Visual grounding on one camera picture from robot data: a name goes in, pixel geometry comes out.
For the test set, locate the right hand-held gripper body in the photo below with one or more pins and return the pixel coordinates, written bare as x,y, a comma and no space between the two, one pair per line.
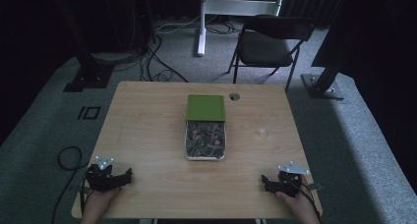
289,181

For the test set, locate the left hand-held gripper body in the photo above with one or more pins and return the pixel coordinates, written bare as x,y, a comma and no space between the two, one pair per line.
98,178

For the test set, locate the person's right hand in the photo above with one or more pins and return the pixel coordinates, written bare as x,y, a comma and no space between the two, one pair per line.
295,200

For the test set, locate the person's left hand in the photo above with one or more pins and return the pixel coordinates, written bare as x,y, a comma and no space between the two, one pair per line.
102,197

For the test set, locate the clear drawer tray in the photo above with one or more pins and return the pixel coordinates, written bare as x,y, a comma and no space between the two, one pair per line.
188,142

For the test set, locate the pile of dark triangular packets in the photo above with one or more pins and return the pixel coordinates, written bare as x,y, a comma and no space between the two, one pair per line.
206,139

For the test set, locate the green box lid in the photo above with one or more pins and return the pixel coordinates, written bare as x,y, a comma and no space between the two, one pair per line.
206,107

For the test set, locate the black metal stand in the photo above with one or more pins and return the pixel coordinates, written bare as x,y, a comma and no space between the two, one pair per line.
88,74
324,83

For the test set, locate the black folding chair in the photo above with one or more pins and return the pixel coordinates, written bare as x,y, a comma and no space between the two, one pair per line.
265,47

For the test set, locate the white metal stand frame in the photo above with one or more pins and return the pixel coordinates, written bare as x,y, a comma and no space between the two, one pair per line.
234,6

